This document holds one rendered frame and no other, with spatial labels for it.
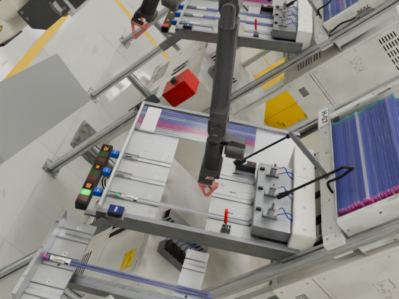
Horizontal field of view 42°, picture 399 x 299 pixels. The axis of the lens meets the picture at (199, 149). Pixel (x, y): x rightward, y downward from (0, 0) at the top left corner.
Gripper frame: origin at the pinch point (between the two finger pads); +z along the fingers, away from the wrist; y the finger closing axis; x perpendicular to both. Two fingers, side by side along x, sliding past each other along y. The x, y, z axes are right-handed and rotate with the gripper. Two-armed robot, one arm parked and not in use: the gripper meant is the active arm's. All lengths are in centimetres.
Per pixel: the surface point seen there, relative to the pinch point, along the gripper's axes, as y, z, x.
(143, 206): -2.2, 13.7, 21.5
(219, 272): 21, 72, -11
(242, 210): 5.5, 15.0, -13.6
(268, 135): 54, 15, -21
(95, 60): 162, 59, 91
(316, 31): 139, 3, -42
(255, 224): -5.8, 9.1, -17.9
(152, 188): 7.3, 13.7, 20.4
